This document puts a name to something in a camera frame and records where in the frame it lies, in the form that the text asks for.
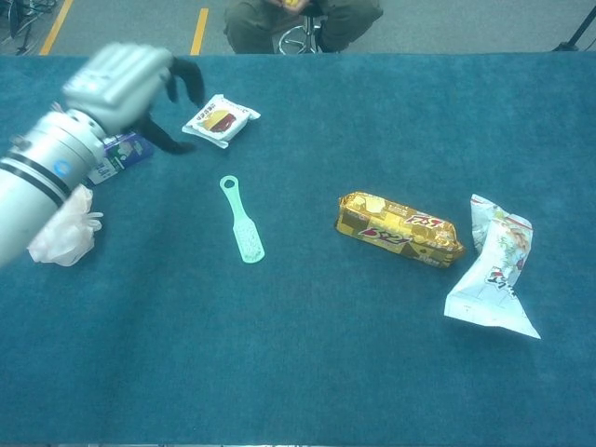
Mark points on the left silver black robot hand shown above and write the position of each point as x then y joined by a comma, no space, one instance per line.
116,84

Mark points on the purple toothpaste box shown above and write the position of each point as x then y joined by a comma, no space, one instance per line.
130,149

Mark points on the small white pastry packet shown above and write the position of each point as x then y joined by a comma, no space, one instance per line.
221,121

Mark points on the white bath loofah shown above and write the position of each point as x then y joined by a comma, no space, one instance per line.
70,233

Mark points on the light green brush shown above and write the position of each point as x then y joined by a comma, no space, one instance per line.
247,237

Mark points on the gold foil snack pack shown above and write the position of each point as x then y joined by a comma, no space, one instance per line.
396,228

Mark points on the white and red snack bag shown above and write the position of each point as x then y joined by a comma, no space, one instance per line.
489,288

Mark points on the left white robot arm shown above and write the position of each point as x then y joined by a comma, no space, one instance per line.
37,177

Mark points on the dark metal rack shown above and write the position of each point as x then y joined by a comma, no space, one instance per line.
21,23

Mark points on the seated person in green trousers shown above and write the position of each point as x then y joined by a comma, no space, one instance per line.
251,23

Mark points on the chrome stool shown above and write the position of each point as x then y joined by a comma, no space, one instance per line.
309,28

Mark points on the teal table cloth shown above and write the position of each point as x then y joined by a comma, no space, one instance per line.
233,363

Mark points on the black tripod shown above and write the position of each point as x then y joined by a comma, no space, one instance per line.
582,25

